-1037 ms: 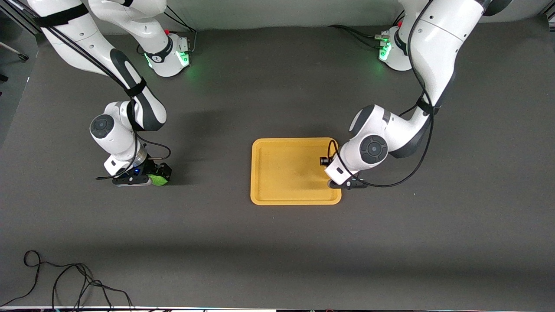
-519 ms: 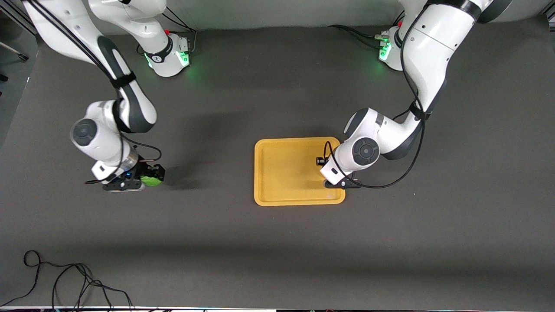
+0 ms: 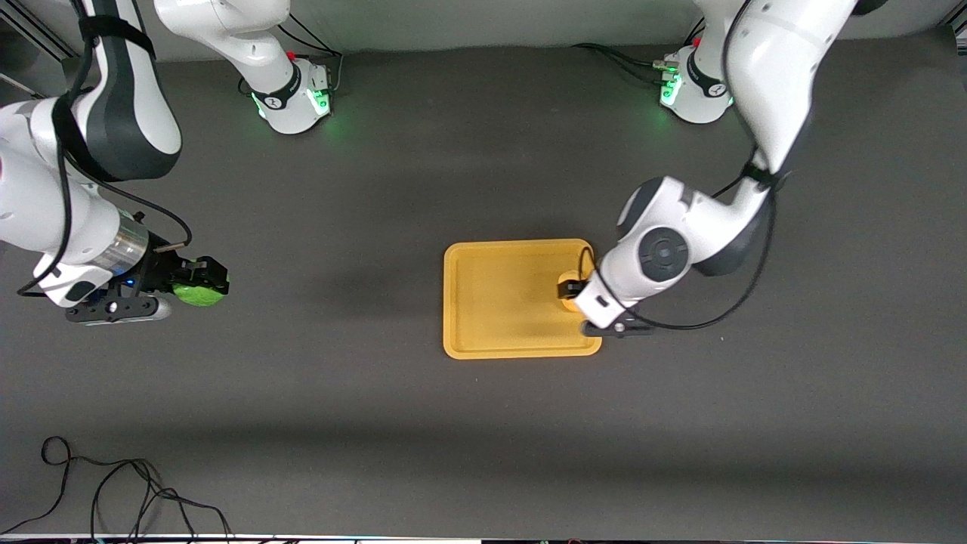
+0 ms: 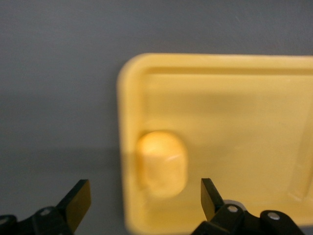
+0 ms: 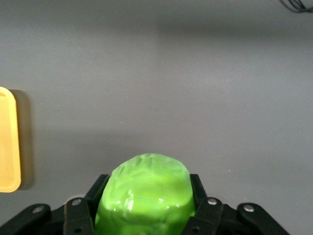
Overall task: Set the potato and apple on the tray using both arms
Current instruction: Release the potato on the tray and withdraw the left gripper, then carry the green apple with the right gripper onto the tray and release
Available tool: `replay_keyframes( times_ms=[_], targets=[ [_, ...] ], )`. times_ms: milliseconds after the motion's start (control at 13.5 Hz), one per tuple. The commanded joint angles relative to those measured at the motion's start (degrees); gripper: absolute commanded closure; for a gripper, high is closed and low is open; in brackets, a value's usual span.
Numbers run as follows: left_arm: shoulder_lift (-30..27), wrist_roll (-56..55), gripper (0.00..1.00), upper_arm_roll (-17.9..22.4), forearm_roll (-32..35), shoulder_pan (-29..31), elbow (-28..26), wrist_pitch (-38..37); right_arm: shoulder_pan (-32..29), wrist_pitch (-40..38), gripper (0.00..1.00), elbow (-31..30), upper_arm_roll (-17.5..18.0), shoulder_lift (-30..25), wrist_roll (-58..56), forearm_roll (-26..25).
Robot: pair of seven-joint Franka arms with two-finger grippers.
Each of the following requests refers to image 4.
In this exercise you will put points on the dark grey table mat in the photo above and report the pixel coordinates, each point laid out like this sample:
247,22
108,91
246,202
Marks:
61,98

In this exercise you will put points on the yellow plastic tray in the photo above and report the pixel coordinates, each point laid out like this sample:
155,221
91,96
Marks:
232,110

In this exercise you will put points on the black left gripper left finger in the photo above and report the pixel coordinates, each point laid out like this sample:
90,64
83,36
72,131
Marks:
49,220

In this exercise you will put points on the yellow potato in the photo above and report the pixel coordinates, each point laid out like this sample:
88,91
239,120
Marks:
161,161

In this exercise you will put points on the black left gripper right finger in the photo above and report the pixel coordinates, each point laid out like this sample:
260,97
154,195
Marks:
232,220

